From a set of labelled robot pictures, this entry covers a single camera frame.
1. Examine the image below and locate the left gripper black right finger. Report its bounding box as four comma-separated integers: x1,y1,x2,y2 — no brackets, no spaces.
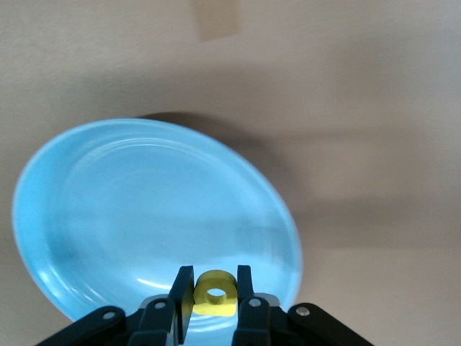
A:
232,265,375,346

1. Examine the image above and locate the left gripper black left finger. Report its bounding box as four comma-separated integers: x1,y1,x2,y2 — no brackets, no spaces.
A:
35,265,195,346

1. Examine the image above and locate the yellow foam letter a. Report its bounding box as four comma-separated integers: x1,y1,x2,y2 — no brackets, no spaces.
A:
182,269,238,318

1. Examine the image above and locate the brown tape patch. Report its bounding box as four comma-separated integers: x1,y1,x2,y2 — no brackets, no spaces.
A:
199,0,241,41

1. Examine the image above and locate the blue plate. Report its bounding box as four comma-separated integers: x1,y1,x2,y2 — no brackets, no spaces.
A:
12,118,303,343

